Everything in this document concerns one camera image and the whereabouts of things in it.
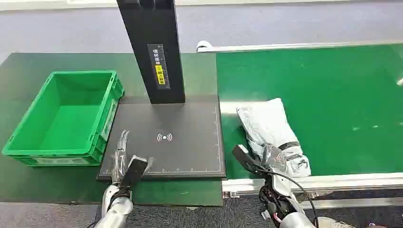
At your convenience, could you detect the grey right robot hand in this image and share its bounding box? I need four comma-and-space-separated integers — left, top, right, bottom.
262, 144, 293, 198

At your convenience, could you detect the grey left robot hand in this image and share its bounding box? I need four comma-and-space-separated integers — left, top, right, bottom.
102, 130, 154, 207

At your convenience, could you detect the white grey plastic parcel bag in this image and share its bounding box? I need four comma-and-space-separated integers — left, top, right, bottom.
236, 97, 312, 179

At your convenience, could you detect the green plastic crate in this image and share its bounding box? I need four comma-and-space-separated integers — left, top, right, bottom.
1, 70, 125, 167

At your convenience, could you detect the green conveyor belt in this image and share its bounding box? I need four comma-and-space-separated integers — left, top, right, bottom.
216, 43, 403, 181

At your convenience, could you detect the black and yellow label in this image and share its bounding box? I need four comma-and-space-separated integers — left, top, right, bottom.
147, 43, 171, 90

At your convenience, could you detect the black scanner column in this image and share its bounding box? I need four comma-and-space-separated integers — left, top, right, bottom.
116, 0, 186, 105

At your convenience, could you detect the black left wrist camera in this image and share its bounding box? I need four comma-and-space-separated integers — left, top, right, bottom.
120, 155, 149, 190

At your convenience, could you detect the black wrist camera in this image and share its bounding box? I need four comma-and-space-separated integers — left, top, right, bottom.
232, 144, 264, 174
120, 155, 149, 190

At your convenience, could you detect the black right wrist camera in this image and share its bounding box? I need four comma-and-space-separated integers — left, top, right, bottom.
232, 144, 264, 174

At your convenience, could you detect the black cable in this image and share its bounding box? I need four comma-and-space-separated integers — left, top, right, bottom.
256, 168, 317, 228

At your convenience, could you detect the black scanner base plate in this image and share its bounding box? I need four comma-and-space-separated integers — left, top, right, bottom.
96, 101, 227, 182

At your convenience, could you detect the silver conveyor side rail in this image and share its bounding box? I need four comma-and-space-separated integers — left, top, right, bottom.
196, 40, 403, 54
221, 172, 403, 210

